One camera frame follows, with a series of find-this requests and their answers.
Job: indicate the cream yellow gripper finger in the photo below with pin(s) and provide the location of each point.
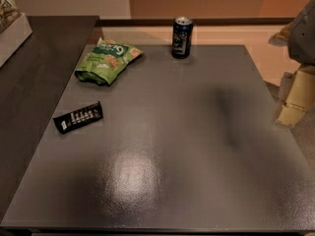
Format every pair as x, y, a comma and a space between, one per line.
297, 95

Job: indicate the blue pepsi can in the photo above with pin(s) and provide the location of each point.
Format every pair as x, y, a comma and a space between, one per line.
181, 37

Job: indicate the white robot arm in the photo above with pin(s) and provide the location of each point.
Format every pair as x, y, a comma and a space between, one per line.
301, 41

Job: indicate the green chips bag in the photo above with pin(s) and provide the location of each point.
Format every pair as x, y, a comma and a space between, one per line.
106, 61

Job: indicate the black candy bar wrapper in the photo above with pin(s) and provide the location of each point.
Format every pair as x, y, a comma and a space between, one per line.
78, 118

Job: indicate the white tray with snacks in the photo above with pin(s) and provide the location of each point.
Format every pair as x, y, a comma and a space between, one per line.
15, 29

